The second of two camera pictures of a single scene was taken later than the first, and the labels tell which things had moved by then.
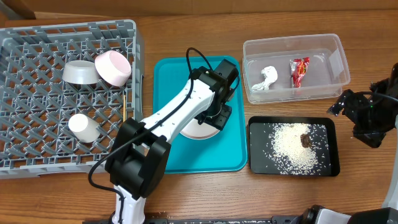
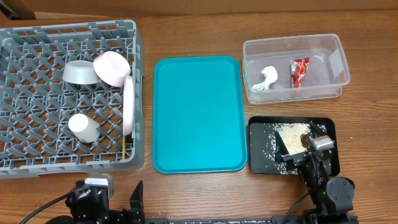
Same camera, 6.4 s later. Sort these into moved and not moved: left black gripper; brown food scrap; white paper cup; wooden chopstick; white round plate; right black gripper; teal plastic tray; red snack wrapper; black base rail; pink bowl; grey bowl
Moved: right black gripper; left black gripper; wooden chopstick; white round plate
Not moved: brown food scrap; black base rail; pink bowl; red snack wrapper; grey bowl; white paper cup; teal plastic tray
